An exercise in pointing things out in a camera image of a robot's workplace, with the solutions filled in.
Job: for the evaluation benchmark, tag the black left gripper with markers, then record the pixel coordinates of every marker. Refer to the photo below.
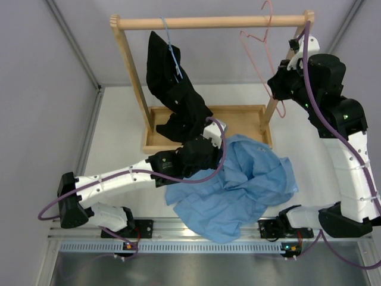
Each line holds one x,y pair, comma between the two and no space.
218,154

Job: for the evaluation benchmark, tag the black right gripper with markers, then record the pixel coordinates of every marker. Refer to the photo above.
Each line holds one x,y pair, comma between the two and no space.
277,84

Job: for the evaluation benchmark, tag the light blue shirt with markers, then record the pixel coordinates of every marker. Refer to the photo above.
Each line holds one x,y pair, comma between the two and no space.
252,179

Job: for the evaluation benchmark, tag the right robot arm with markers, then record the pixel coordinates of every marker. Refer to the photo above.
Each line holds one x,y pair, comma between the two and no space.
316,85

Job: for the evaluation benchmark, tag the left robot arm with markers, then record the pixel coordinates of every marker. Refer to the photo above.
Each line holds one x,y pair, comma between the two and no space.
81,198

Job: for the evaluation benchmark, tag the blue plastic hanger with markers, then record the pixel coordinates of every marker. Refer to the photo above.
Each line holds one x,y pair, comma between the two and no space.
178,74

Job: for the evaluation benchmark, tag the black shirt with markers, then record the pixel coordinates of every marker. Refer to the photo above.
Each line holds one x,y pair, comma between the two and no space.
189,112

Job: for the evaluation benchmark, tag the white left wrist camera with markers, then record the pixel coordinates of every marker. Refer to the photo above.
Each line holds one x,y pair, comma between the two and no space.
212,132

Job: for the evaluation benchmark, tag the aluminium mounting rail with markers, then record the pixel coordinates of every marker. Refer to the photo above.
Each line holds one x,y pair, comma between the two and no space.
164,229

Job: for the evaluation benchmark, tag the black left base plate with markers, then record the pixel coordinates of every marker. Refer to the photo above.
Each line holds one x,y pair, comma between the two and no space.
143,229

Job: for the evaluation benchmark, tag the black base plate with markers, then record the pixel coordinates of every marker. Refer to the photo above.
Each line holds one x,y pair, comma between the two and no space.
274,229
143,229

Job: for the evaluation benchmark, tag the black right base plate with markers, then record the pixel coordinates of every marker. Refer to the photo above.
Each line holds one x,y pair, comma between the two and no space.
274,229

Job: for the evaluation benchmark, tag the grey slotted cable duct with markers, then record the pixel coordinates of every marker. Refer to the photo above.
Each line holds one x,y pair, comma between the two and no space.
178,247

